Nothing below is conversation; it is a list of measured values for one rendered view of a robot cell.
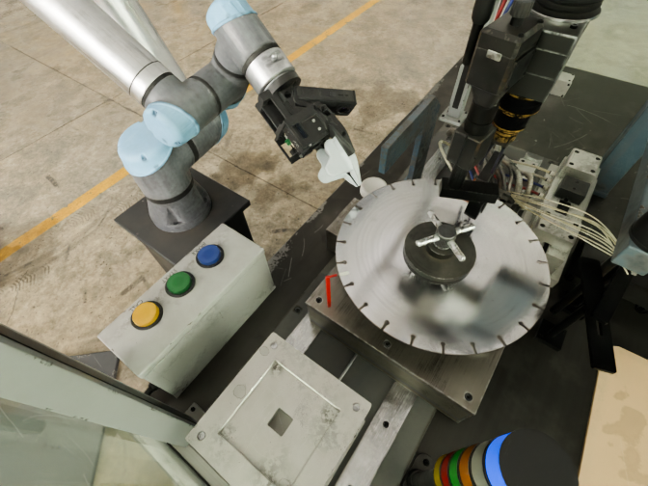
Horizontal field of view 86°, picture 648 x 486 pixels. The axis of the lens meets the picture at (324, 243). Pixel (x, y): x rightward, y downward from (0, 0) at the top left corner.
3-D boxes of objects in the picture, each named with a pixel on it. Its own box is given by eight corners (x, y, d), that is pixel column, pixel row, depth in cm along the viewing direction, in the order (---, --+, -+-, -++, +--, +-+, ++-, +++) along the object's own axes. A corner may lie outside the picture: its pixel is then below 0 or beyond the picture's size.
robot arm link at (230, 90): (181, 99, 66) (190, 59, 56) (218, 71, 71) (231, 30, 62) (215, 129, 67) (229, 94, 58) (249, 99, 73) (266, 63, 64)
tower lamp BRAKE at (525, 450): (542, 531, 22) (567, 536, 19) (472, 480, 23) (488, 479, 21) (561, 463, 24) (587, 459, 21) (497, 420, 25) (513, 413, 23)
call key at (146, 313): (148, 334, 56) (142, 329, 54) (132, 320, 57) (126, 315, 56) (167, 314, 58) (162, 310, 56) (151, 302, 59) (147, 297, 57)
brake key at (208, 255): (211, 272, 62) (207, 266, 60) (196, 261, 64) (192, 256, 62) (227, 256, 64) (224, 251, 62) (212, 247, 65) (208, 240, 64)
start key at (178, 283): (180, 301, 59) (176, 296, 57) (166, 289, 60) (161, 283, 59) (199, 284, 61) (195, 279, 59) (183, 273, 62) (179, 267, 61)
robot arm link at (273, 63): (276, 69, 62) (287, 38, 55) (291, 91, 63) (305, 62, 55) (242, 86, 60) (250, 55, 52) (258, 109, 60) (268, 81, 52)
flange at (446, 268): (403, 222, 59) (405, 212, 57) (471, 227, 58) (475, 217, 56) (403, 278, 53) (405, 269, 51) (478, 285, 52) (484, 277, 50)
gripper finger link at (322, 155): (333, 204, 61) (302, 161, 61) (356, 187, 64) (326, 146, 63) (339, 200, 58) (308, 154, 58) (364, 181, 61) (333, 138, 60)
